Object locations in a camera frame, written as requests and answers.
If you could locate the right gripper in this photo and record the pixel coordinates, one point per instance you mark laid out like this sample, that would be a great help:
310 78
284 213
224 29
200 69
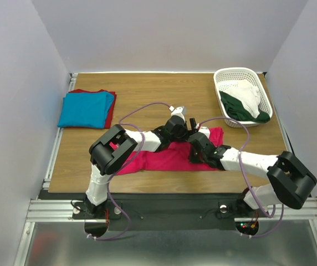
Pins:
193 154

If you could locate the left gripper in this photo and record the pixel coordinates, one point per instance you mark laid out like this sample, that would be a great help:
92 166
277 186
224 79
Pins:
187 133

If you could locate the pink t-shirt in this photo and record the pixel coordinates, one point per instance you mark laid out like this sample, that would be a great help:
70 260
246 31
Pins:
175 158

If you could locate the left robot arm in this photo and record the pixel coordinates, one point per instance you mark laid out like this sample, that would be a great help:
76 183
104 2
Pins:
110 152

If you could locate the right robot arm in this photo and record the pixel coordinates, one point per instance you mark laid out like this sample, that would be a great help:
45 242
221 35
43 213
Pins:
290 182

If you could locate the dark green t-shirt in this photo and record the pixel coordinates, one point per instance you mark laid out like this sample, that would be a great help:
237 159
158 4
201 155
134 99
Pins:
235 109

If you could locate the white t-shirt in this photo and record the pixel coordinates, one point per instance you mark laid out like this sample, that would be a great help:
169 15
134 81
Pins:
247 93

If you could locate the dark red folded t-shirt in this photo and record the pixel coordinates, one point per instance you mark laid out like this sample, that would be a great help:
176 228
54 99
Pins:
111 104

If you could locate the blue folded t-shirt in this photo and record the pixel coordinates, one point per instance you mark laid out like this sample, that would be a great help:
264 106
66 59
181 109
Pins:
83 109

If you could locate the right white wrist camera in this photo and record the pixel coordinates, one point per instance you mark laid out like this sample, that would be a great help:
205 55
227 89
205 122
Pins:
204 130

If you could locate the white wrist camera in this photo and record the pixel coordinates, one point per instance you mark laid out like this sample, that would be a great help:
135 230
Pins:
204 130
178 111

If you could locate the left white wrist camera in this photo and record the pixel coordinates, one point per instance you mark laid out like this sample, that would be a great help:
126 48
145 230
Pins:
178 111

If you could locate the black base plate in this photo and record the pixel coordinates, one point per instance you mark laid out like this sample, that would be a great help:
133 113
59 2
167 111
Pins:
167 211

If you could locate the aluminium frame rail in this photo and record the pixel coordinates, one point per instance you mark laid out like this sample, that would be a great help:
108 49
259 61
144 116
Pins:
278 236

